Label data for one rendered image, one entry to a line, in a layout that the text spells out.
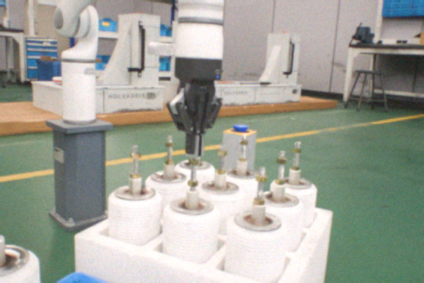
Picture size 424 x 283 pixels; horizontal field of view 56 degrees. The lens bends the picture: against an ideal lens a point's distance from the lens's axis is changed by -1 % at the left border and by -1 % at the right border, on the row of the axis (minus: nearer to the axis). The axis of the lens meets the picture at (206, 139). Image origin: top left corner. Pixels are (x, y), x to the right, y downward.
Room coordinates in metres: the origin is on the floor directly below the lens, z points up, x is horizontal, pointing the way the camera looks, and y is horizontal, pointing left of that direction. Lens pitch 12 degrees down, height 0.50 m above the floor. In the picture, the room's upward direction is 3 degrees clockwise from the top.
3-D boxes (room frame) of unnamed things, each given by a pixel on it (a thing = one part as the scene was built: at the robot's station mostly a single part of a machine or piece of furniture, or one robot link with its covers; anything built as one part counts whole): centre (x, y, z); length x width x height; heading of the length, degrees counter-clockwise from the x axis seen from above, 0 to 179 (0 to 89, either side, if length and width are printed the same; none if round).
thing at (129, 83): (3.05, 0.84, 0.45); 0.82 x 0.57 x 0.74; 132
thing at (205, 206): (0.64, 0.02, 0.25); 0.08 x 0.08 x 0.01
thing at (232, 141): (1.04, -0.09, 0.16); 0.07 x 0.07 x 0.31; 65
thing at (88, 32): (1.14, 0.37, 0.54); 0.09 x 0.09 x 0.17; 47
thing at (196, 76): (0.64, 0.02, 0.46); 0.08 x 0.08 x 0.09
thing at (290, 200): (0.70, -0.14, 0.25); 0.08 x 0.08 x 0.01
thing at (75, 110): (1.14, 0.37, 0.39); 0.09 x 0.09 x 0.17; 42
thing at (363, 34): (4.93, -1.81, 0.87); 0.41 x 0.17 x 0.25; 132
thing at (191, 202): (0.64, 0.02, 0.26); 0.02 x 0.02 x 0.03
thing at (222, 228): (0.75, -0.03, 0.16); 0.10 x 0.10 x 0.18
